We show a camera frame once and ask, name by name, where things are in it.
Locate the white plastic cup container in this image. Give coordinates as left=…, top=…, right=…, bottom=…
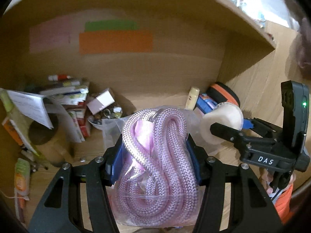
left=199, top=102, right=244, bottom=145

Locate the pink rope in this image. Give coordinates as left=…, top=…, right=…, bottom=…
left=102, top=105, right=207, bottom=228

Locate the right hand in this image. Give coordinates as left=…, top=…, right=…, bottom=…
left=259, top=168, right=296, bottom=195

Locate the orange green glue tube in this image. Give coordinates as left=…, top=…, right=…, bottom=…
left=14, top=158, right=31, bottom=224

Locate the brown cylindrical canister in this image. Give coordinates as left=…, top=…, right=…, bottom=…
left=28, top=114, right=74, bottom=167

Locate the black orange round case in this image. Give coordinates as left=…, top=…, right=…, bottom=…
left=206, top=82, right=240, bottom=107

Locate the blue patterned pouch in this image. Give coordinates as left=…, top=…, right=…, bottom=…
left=196, top=94, right=254, bottom=129

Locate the yellow green ruler pack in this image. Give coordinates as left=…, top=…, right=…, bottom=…
left=1, top=88, right=39, bottom=156

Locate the cream lotion tube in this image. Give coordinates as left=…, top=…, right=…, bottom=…
left=185, top=87, right=200, bottom=110

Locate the white paper sheet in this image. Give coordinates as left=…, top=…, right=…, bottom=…
left=7, top=90, right=54, bottom=129

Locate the bowl of trinkets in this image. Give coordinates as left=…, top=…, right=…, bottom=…
left=87, top=105, right=123, bottom=130

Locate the stack of books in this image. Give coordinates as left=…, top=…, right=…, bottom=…
left=39, top=74, right=90, bottom=143

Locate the small white pink box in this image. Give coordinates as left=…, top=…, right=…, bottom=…
left=87, top=88, right=115, bottom=115

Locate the orange sticky note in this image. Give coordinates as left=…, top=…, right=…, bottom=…
left=79, top=30, right=153, bottom=55

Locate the pink sticky note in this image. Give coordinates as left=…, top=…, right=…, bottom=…
left=29, top=15, right=84, bottom=54

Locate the green sticky note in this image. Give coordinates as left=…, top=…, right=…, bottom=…
left=84, top=19, right=139, bottom=32

